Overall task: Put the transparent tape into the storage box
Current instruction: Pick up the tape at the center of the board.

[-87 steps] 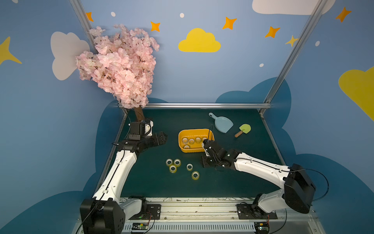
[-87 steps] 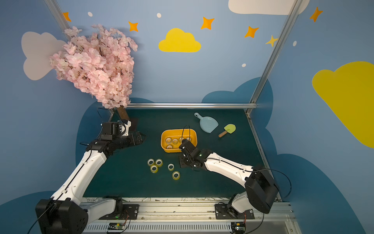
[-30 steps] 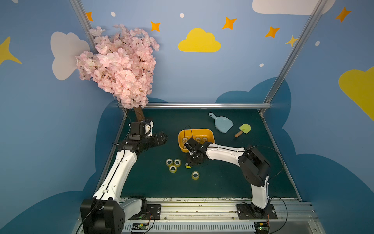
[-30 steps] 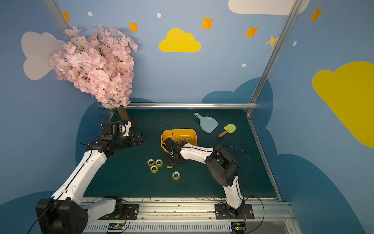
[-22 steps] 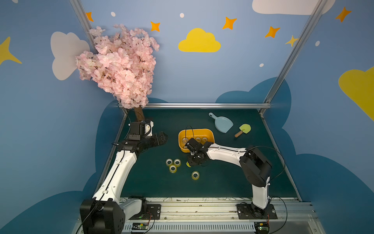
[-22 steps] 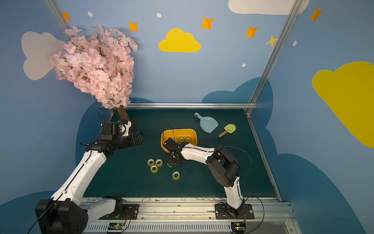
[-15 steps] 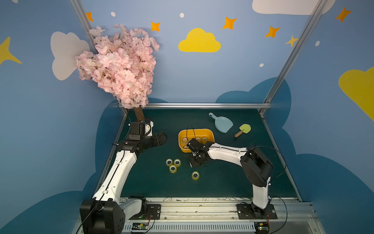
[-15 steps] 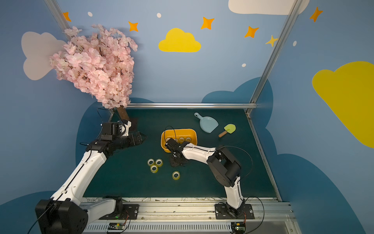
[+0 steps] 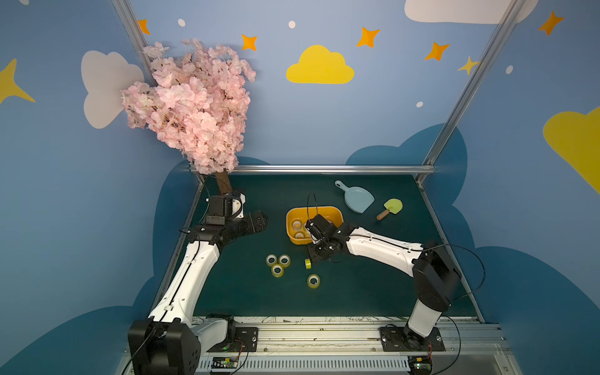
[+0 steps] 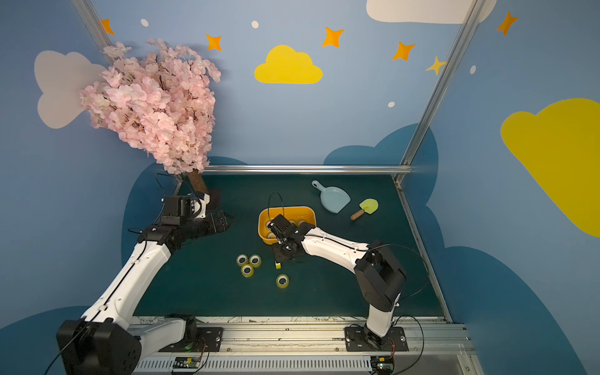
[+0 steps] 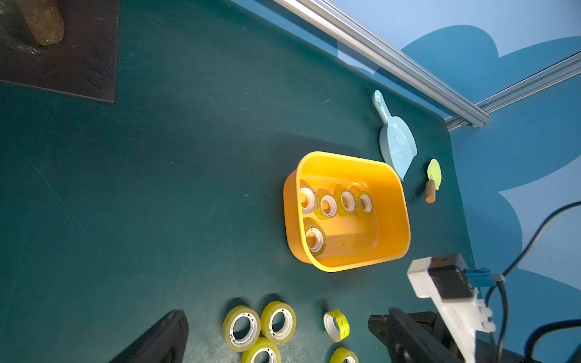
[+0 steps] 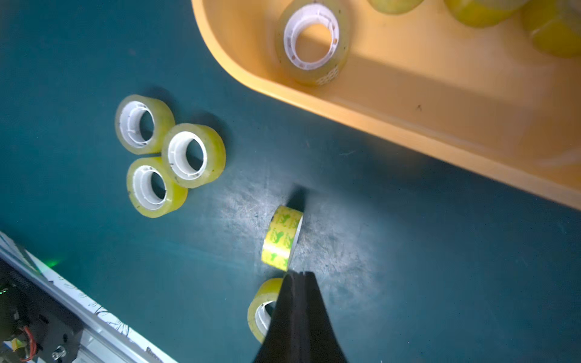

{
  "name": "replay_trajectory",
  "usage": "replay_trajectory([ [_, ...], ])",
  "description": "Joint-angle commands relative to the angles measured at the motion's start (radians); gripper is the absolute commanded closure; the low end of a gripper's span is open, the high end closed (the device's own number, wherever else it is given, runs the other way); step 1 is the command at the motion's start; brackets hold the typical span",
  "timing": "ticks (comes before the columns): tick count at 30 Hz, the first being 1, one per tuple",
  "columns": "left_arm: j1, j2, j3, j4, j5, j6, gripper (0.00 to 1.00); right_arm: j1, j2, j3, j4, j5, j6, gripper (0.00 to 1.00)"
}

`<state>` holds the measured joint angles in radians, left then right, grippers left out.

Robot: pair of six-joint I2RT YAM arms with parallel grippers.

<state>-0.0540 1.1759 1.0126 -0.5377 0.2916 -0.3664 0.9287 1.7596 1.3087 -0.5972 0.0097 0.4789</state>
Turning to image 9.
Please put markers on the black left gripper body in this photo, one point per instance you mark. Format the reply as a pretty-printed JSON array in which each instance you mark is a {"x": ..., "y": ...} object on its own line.
[{"x": 246, "y": 223}]

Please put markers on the transparent tape roll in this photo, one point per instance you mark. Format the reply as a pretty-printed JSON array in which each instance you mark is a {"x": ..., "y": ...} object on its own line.
[{"x": 297, "y": 225}]

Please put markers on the yellow plastic storage box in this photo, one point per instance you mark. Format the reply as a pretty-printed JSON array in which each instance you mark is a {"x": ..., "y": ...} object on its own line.
[{"x": 331, "y": 213}]

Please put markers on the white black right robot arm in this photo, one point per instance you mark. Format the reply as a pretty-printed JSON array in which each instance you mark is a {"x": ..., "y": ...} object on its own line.
[{"x": 435, "y": 274}]

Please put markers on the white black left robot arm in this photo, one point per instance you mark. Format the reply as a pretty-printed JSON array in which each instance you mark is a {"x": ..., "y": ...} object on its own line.
[{"x": 167, "y": 342}]

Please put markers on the tape roll left cluster back-left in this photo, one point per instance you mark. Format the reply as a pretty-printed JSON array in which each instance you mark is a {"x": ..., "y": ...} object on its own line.
[{"x": 271, "y": 260}]

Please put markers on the tape roll left cluster back-right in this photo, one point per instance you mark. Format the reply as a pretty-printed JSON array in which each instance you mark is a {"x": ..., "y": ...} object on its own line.
[{"x": 284, "y": 260}]

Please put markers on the tape roll left cluster front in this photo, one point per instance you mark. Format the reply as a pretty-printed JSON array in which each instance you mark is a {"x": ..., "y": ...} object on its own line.
[{"x": 277, "y": 270}]

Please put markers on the light blue plastic dustpan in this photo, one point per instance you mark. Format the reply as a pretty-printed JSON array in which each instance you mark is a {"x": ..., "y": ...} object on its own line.
[{"x": 358, "y": 199}]

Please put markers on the aluminium back horizontal bar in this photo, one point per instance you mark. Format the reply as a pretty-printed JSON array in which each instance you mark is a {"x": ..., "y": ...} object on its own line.
[{"x": 332, "y": 169}]

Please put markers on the pink cherry blossom tree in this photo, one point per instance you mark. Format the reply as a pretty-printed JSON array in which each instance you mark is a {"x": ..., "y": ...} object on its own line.
[{"x": 198, "y": 104}]

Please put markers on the left green circuit board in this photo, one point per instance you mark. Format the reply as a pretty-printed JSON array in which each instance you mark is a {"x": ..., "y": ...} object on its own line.
[{"x": 224, "y": 363}]

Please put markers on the green circuit board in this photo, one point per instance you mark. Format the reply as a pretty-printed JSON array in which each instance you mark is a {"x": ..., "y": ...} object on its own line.
[
  {"x": 224, "y": 363},
  {"x": 420, "y": 364}
]

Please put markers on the right green circuit board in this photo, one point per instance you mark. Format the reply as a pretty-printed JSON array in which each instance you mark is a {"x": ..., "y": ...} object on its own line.
[{"x": 420, "y": 364}]

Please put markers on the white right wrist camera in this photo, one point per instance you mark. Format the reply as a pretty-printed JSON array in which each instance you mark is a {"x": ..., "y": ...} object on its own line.
[{"x": 321, "y": 225}]

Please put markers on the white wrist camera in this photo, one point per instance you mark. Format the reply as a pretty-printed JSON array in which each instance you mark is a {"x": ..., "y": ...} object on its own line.
[
  {"x": 321, "y": 225},
  {"x": 221, "y": 210}
]

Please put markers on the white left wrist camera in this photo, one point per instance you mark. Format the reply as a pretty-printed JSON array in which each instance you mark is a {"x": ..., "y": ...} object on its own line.
[{"x": 221, "y": 210}]

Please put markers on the green spatula wooden handle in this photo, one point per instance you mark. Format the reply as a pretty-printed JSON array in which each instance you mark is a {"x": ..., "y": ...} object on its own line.
[{"x": 392, "y": 206}]

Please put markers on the aluminium front rail frame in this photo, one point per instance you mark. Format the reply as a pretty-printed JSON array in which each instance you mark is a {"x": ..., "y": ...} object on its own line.
[{"x": 352, "y": 345}]

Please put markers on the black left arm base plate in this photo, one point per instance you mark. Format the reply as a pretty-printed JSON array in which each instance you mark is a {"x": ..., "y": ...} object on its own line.
[{"x": 243, "y": 339}]

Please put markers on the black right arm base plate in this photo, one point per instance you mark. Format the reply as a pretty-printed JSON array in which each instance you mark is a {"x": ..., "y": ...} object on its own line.
[{"x": 402, "y": 339}]

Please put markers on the aluminium left corner post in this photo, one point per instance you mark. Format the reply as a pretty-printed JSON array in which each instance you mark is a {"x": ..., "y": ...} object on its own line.
[{"x": 129, "y": 20}]

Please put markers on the aluminium corner post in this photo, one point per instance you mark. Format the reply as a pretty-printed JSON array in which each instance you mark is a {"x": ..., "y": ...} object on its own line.
[
  {"x": 491, "y": 52},
  {"x": 129, "y": 20}
]

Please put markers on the aluminium right corner post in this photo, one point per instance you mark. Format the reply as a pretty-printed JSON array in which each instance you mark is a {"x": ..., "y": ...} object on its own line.
[{"x": 491, "y": 52}]

